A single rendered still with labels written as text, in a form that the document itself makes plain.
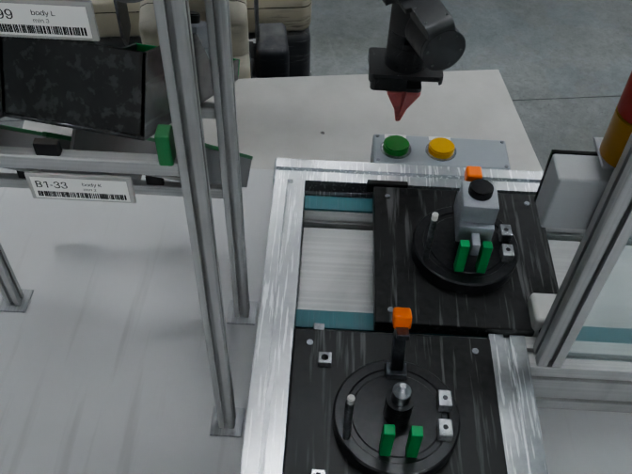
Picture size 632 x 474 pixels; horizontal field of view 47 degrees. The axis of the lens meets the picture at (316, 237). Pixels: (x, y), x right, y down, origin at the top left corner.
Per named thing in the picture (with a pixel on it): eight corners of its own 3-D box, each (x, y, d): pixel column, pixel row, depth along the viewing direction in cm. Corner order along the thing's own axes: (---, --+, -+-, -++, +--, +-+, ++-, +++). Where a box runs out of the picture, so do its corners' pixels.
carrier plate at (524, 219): (372, 195, 108) (373, 184, 106) (534, 203, 108) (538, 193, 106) (373, 330, 92) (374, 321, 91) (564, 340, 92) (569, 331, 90)
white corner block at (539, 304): (523, 309, 95) (530, 291, 92) (558, 311, 95) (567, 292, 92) (528, 339, 92) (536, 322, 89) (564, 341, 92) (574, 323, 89)
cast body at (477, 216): (452, 206, 97) (462, 166, 91) (486, 208, 96) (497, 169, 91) (455, 254, 91) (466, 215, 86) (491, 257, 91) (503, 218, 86)
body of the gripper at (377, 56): (441, 88, 101) (450, 42, 95) (368, 85, 101) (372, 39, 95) (438, 61, 105) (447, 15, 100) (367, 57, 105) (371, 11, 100)
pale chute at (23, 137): (55, 165, 105) (59, 135, 105) (141, 181, 103) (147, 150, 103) (-75, 153, 77) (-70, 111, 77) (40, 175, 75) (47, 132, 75)
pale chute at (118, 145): (159, 171, 105) (164, 140, 104) (247, 187, 103) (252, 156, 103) (66, 161, 77) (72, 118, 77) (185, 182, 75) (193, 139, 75)
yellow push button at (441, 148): (426, 145, 115) (428, 135, 114) (451, 147, 115) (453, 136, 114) (428, 163, 113) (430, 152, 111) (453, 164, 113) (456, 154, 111)
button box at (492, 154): (370, 160, 120) (372, 132, 116) (497, 166, 120) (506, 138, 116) (370, 190, 116) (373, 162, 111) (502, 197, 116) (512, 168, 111)
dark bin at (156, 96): (134, 62, 89) (135, -1, 86) (238, 79, 87) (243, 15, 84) (1, 116, 63) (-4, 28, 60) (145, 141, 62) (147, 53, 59)
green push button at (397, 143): (382, 143, 115) (383, 134, 114) (407, 144, 115) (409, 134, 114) (382, 160, 113) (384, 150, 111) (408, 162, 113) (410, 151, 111)
